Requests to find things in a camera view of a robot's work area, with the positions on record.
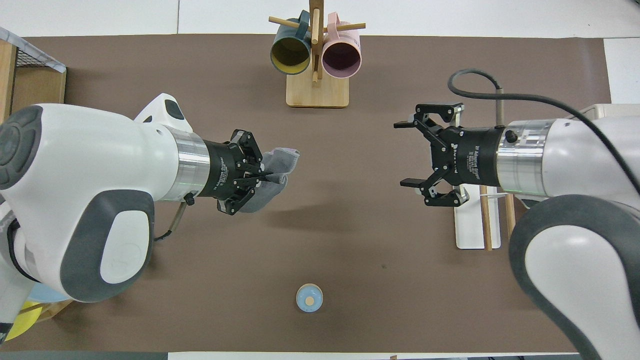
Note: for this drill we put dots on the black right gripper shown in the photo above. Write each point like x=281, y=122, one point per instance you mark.
x=472, y=155

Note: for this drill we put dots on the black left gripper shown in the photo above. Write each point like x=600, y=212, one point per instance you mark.
x=222, y=170

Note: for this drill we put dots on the purple and grey towel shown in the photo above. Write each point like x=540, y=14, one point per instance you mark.
x=277, y=165

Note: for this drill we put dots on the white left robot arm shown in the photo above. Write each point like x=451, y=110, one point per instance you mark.
x=90, y=190

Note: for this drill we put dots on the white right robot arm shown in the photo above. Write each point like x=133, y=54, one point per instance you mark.
x=590, y=160

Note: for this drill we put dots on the white towel rack wooden bars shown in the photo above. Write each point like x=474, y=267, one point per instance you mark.
x=470, y=225

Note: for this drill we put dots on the wooden plate rack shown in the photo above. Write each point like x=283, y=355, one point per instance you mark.
x=55, y=310

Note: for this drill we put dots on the wooden mug tree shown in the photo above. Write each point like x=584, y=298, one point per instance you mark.
x=317, y=95

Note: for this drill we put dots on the brown table mat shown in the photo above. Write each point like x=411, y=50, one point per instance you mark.
x=350, y=240

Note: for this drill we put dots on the dark teal mug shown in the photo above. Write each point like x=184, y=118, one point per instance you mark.
x=290, y=52

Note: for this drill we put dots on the pink mug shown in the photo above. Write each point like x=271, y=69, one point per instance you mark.
x=342, y=57

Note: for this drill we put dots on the cream toaster oven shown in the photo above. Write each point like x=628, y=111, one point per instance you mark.
x=595, y=109

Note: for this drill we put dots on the wooden shelf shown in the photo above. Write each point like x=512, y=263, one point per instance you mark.
x=40, y=87

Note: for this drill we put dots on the light blue plate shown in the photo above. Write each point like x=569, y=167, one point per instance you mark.
x=50, y=296

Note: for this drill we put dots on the yellow plate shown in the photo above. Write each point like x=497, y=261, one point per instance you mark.
x=20, y=325

